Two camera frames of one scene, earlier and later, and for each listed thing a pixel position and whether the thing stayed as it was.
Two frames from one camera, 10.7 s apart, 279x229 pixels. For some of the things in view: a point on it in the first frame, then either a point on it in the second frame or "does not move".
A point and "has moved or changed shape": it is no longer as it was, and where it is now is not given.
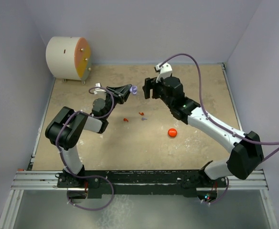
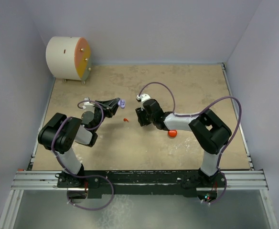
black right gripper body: (166, 100) -> (151, 119)
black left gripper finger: (122, 93) -> (112, 110)
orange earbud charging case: (172, 132) does not move
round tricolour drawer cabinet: (69, 57) does not move
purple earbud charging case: (134, 89) has moved or changed shape
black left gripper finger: (123, 89) -> (109, 103)
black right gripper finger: (148, 85) -> (141, 116)
